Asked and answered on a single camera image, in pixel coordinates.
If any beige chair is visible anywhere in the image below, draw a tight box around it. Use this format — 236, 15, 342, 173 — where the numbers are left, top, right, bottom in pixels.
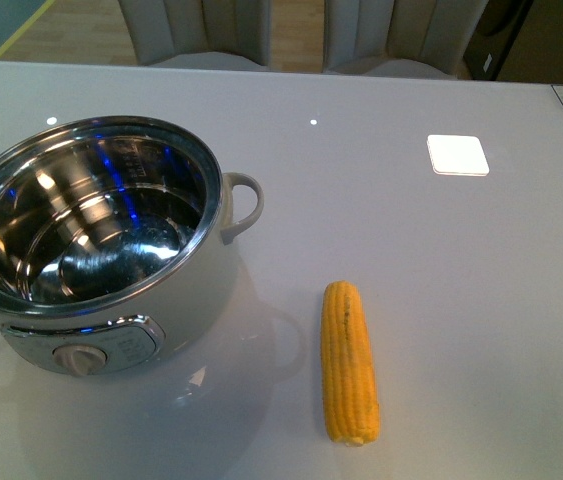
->
322, 0, 487, 79
119, 0, 271, 71

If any beige chair right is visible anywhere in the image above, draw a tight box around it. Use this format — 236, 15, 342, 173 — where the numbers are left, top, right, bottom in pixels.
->
322, 0, 487, 79

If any beige chair left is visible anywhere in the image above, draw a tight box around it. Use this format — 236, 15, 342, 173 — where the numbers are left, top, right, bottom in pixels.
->
119, 0, 271, 71

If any yellow corn cob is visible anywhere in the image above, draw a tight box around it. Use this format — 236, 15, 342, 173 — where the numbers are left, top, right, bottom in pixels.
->
320, 281, 380, 446

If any white electric cooking pot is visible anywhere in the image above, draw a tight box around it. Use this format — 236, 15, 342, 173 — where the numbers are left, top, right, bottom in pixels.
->
0, 116, 263, 376

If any black appliance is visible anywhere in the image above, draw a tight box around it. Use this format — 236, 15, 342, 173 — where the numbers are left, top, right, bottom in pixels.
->
464, 0, 532, 80

